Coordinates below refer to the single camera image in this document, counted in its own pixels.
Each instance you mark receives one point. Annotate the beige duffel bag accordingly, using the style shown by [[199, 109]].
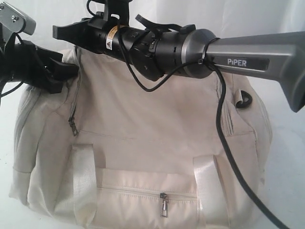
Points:
[[208, 196]]

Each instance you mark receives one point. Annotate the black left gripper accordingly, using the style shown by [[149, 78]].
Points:
[[33, 65]]

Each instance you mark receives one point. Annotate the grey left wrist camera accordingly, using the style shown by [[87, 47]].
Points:
[[16, 20]]

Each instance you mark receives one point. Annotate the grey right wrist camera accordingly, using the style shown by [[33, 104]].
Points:
[[112, 7]]

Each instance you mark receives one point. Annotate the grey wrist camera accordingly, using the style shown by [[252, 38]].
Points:
[[16, 20], [112, 7]]

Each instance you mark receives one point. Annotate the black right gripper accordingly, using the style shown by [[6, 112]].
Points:
[[95, 35]]

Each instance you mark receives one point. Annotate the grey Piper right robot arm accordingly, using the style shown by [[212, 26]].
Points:
[[159, 51]]

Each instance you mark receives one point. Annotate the white backdrop curtain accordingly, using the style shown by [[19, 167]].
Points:
[[166, 12]]

